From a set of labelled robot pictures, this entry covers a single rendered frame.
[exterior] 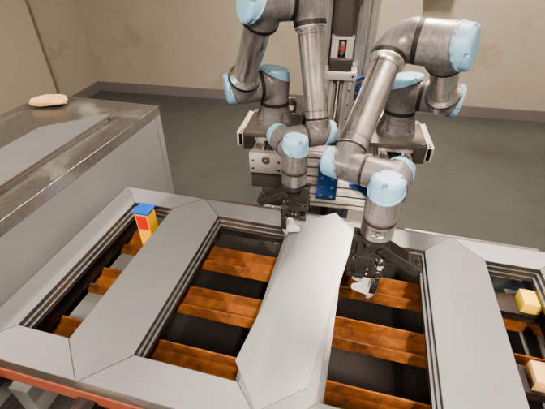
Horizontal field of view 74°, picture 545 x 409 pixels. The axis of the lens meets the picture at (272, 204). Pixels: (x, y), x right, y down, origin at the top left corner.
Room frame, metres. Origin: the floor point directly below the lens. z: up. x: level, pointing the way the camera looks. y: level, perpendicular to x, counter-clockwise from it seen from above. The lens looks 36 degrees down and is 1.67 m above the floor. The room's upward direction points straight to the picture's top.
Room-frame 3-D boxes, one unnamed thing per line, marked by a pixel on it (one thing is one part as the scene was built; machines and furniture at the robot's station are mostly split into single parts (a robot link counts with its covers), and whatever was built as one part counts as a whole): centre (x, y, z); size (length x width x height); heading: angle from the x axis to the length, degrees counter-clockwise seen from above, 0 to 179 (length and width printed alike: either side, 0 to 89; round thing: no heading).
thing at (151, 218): (1.04, 0.46, 0.78); 0.05 x 0.05 x 0.19; 76
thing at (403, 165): (0.74, -0.27, 1.21); 0.11 x 0.11 x 0.08; 61
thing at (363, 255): (0.64, -0.23, 1.06); 0.09 x 0.08 x 0.12; 75
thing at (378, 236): (0.64, -0.24, 1.14); 0.08 x 0.08 x 0.05
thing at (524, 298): (0.71, -0.77, 0.79); 0.06 x 0.05 x 0.04; 166
